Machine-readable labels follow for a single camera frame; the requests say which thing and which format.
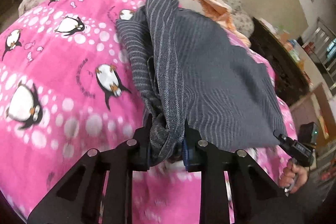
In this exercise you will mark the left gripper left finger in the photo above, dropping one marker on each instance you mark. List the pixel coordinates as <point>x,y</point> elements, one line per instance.
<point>98,188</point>

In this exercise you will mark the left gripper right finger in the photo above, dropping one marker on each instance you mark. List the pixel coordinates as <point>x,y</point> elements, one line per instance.
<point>227,179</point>

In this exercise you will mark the grey pinstriped suit jacket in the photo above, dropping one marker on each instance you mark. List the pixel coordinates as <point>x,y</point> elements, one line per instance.
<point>189,74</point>

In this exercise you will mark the person's right hand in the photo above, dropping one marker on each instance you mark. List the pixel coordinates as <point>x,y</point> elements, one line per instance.
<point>293,177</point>

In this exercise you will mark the brown wooden cabinet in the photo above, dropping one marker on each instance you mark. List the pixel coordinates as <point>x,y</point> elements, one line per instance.
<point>315,107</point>

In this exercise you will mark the dark wooden nightstand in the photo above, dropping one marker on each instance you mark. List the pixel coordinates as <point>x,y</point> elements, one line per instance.
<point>290,83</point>

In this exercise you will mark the pink penguin blanket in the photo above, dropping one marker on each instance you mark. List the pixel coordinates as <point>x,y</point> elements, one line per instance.
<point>65,88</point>

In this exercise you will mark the metal stair railing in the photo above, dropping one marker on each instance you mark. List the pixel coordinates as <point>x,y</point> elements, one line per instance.
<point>319,44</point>

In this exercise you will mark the orange cloth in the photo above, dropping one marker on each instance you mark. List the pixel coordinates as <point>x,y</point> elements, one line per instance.
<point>221,13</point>

